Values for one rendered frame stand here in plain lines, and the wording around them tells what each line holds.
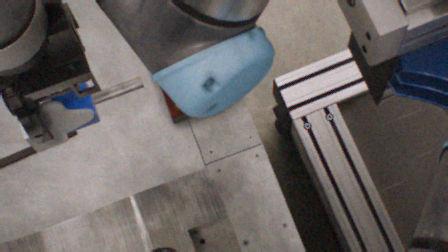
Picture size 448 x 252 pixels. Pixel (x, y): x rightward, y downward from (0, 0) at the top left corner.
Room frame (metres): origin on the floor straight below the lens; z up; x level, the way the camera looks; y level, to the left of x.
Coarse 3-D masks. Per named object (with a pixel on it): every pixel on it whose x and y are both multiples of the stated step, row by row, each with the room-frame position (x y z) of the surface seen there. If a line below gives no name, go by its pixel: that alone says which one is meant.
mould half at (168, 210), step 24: (144, 192) 0.21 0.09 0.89; (168, 192) 0.20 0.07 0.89; (192, 192) 0.20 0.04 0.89; (216, 192) 0.19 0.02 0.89; (96, 216) 0.19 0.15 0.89; (120, 216) 0.18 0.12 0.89; (144, 216) 0.18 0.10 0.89; (168, 216) 0.18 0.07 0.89; (192, 216) 0.17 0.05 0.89; (216, 216) 0.17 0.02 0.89; (24, 240) 0.18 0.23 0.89; (48, 240) 0.17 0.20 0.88; (72, 240) 0.17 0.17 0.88; (96, 240) 0.16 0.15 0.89; (120, 240) 0.16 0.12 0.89; (144, 240) 0.15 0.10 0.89; (168, 240) 0.15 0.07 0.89
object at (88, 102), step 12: (84, 84) 0.32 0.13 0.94; (120, 84) 0.31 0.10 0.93; (132, 84) 0.31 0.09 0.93; (60, 96) 0.31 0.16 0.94; (72, 96) 0.31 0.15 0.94; (96, 96) 0.30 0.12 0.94; (108, 96) 0.30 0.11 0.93; (72, 108) 0.29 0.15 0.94; (84, 108) 0.29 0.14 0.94; (96, 108) 0.30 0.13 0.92; (96, 120) 0.28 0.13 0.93; (24, 132) 0.27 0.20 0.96; (36, 144) 0.26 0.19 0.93
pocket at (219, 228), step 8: (208, 224) 0.16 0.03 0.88; (216, 224) 0.16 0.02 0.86; (224, 224) 0.16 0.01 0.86; (192, 232) 0.16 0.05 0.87; (200, 232) 0.16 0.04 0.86; (208, 232) 0.16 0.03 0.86; (216, 232) 0.16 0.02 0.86; (224, 232) 0.15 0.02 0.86; (232, 232) 0.15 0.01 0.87; (192, 240) 0.15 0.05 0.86; (200, 240) 0.15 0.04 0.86; (208, 240) 0.15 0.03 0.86; (216, 240) 0.15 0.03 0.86; (224, 240) 0.15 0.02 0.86; (232, 240) 0.14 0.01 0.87; (200, 248) 0.14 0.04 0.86; (208, 248) 0.14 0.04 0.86; (216, 248) 0.14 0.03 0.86; (224, 248) 0.14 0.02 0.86; (232, 248) 0.14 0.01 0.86; (240, 248) 0.13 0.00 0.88
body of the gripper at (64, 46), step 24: (48, 0) 0.32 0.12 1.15; (48, 24) 0.30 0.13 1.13; (72, 24) 0.31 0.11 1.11; (48, 48) 0.28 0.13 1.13; (72, 48) 0.29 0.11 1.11; (0, 72) 0.26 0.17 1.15; (24, 72) 0.28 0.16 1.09; (48, 72) 0.28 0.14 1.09; (72, 72) 0.28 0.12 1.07; (24, 96) 0.26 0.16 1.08; (48, 96) 0.27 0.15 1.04
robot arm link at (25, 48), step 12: (36, 0) 0.30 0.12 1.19; (36, 12) 0.29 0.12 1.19; (36, 24) 0.28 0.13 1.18; (24, 36) 0.27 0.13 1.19; (36, 36) 0.27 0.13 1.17; (12, 48) 0.26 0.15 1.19; (24, 48) 0.27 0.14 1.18; (36, 48) 0.27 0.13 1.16; (0, 60) 0.26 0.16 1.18; (12, 60) 0.26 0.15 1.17; (24, 60) 0.26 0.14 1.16
